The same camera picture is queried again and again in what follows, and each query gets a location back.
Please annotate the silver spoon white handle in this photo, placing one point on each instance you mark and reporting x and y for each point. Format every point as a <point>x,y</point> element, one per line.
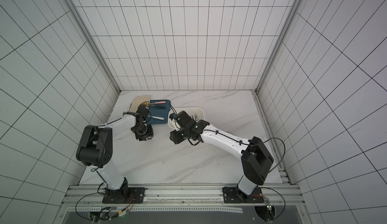
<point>158,118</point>

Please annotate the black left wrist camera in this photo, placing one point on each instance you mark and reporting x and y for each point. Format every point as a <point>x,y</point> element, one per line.
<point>143,112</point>

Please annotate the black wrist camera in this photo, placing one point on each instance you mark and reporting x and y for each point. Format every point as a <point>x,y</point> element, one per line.
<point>187,124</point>
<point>143,112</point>

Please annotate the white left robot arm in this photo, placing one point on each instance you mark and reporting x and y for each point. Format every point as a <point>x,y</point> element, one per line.
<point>96,146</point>

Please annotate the white storage box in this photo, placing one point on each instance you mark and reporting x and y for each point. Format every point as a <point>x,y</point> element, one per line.
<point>191,111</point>

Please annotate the beige folded cloth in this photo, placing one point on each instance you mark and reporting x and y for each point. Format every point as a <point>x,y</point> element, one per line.
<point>137,101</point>

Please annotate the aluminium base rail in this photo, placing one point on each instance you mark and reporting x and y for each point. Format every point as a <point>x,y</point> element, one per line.
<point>173,197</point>

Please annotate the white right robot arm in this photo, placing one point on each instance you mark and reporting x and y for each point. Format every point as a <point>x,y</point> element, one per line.
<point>255,158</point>

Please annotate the gold spoon pink handle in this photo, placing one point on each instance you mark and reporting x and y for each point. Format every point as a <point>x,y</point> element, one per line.
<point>157,103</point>

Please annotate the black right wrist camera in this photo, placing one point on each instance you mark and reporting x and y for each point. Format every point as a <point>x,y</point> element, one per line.
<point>187,124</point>

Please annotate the gold spoon green handle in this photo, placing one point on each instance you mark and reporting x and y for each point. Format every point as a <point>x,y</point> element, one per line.
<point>158,106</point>

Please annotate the dark teal tray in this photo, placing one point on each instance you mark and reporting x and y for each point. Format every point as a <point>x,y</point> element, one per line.
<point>159,112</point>

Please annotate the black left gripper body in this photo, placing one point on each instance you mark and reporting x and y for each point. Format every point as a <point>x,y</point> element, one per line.
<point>142,131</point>

